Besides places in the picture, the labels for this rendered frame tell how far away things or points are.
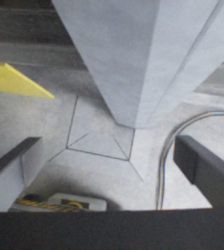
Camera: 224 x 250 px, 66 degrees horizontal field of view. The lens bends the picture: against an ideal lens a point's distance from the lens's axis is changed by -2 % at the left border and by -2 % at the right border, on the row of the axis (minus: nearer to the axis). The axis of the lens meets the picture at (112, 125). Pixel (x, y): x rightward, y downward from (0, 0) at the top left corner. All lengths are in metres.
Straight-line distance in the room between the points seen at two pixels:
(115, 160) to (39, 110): 0.52
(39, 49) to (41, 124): 0.50
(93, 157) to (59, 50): 0.54
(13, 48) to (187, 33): 0.61
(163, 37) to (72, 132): 0.82
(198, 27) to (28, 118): 1.01
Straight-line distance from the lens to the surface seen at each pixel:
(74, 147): 0.95
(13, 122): 1.15
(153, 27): 0.18
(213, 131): 1.02
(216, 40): 0.22
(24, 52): 0.69
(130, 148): 0.90
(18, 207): 0.75
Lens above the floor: 0.92
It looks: 80 degrees down
